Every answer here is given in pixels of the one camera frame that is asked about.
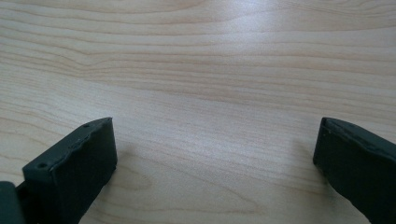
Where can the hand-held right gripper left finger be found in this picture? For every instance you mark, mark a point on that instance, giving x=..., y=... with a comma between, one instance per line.
x=74, y=174

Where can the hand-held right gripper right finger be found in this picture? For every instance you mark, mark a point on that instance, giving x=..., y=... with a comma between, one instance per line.
x=358, y=168

